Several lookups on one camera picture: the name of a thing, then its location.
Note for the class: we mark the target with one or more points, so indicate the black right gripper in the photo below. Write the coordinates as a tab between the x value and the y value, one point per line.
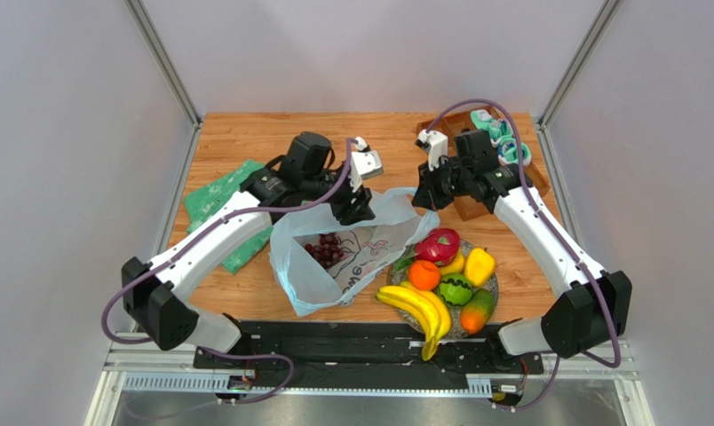
427	188

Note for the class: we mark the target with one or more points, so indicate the dark fake grapes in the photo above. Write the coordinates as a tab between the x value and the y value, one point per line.
326	251

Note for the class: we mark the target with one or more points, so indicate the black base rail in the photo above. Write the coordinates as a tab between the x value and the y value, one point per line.
361	356

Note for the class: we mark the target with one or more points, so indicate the green fake mango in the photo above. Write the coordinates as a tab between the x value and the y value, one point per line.
474	316

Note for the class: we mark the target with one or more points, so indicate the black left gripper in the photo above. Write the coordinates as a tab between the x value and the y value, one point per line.
347	214

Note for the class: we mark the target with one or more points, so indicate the green fake watermelon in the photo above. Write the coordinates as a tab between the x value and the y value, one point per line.
454	290

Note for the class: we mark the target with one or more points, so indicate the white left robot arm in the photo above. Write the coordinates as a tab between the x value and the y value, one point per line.
155	293

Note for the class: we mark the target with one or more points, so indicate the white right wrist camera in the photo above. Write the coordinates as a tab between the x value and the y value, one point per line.
435	144

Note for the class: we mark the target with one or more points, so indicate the green white sock far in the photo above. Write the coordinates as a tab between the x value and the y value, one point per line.
499	130

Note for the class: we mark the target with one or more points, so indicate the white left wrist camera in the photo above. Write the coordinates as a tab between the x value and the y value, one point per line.
365	163

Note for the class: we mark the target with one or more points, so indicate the green white sock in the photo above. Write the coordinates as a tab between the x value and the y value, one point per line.
509	151
499	130

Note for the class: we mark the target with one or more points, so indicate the orange fake fruit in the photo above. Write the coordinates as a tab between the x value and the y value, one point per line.
424	275

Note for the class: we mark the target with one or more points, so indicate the speckled round plate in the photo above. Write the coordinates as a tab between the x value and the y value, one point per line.
456	332

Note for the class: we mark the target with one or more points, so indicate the wooden compartment tray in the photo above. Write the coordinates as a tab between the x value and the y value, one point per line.
476	150

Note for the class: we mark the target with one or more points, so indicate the light blue plastic bag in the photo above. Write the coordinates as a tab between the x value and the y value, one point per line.
370	246

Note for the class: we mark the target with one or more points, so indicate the yellow fake banana bunch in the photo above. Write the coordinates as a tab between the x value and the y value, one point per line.
425	307

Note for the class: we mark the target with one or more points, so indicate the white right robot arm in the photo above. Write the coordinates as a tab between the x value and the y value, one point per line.
591	304

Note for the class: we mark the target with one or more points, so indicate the green white sock near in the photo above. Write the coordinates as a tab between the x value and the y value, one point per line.
509	151

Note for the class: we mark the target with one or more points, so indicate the red fake dragon fruit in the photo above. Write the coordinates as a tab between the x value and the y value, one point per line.
439	247

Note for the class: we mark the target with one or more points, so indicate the yellow fake bell pepper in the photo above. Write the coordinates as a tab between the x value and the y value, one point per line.
479	267

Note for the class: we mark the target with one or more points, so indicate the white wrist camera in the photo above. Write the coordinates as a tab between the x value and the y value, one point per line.
365	163
435	144

